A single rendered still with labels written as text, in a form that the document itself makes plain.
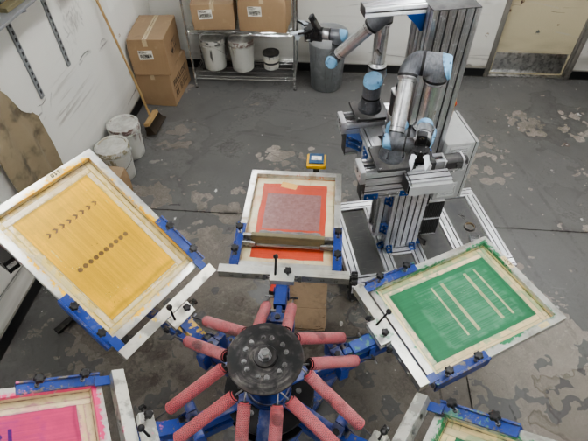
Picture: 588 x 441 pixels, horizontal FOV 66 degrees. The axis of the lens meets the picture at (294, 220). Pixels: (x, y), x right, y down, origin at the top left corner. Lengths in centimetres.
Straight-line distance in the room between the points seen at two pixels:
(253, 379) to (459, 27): 191
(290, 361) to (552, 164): 392
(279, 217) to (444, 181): 98
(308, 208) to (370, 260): 91
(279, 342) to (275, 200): 120
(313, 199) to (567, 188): 282
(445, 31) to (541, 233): 236
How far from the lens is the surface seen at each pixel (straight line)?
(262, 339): 186
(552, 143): 546
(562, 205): 476
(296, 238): 249
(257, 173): 298
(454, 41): 260
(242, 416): 182
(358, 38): 285
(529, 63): 649
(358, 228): 369
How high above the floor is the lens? 295
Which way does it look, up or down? 47 degrees down
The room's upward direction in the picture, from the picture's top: 1 degrees counter-clockwise
